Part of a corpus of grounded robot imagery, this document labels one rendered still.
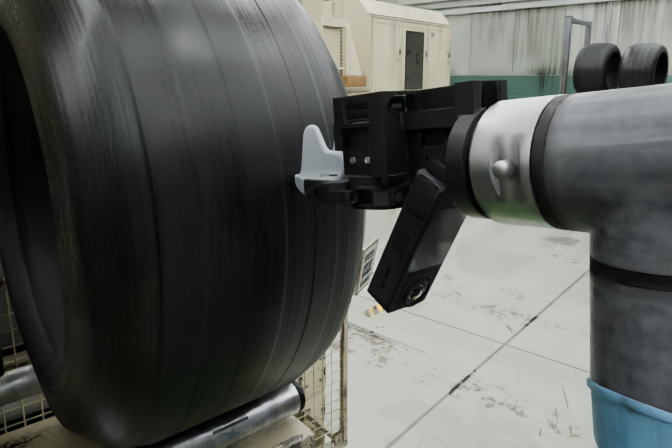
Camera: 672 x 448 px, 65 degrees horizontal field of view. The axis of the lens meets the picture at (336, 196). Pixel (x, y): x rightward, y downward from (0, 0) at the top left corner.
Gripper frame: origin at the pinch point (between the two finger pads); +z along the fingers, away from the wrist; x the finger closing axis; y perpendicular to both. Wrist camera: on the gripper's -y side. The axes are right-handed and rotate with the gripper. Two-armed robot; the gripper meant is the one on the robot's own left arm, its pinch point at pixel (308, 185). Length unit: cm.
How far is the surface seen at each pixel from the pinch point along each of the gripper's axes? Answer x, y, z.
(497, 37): -1000, 174, 640
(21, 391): 20, -29, 46
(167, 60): 10.4, 11.6, 4.0
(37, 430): 18, -38, 52
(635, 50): -505, 55, 169
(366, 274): -10.8, -11.8, 5.1
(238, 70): 4.0, 10.8, 3.6
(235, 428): 0.8, -31.0, 18.6
